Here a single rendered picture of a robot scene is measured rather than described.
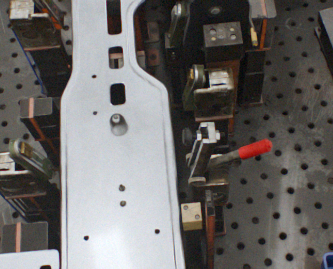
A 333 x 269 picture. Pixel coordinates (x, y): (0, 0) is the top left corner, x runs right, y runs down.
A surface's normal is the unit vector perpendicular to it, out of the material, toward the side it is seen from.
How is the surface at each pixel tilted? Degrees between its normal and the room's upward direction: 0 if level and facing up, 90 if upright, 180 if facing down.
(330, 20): 5
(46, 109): 0
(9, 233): 0
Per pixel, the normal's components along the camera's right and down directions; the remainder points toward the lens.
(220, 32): -0.07, -0.41
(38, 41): 0.07, 0.90
